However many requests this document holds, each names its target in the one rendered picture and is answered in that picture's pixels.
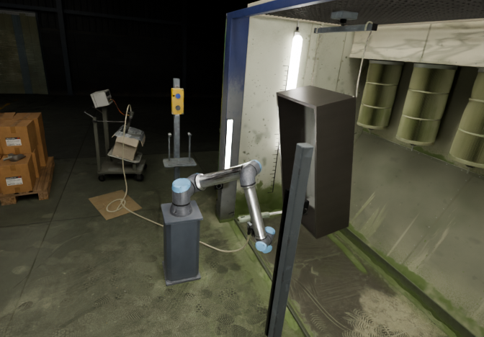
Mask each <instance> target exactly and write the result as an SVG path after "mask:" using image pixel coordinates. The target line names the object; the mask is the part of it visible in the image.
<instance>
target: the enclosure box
mask: <svg viewBox="0 0 484 337"><path fill-rule="evenodd" d="M276 95H277V118H278V131H279V154H280V166H281V178H282V201H284V193H285V189H289V188H290V185H291V180H292V170H293V166H294V160H295V151H296V146H297V143H308V144H310V145H312V146H313V147H314V148H313V156H312V161H311V165H310V173H309V177H308V185H307V190H306V194H305V198H306V199H307V200H308V201H309V207H308V213H307V215H303V216H302V219H301V224H302V225H303V226H304V227H305V228H306V229H307V230H308V231H309V232H310V233H311V234H312V235H313V236H314V237H315V238H316V239H318V238H321V237H323V236H325V235H328V234H331V233H334V232H336V231H338V230H341V229H343V228H347V227H348V226H349V211H350V199H351V175H352V163H353V150H354V126H355V114H356V101H357V98H356V97H355V96H354V97H353V96H350V95H347V94H342V93H338V92H335V91H331V90H328V89H322V88H319V87H316V86H311V85H309V86H303V87H299V88H295V89H289V90H285V91H278V92H276Z"/></svg>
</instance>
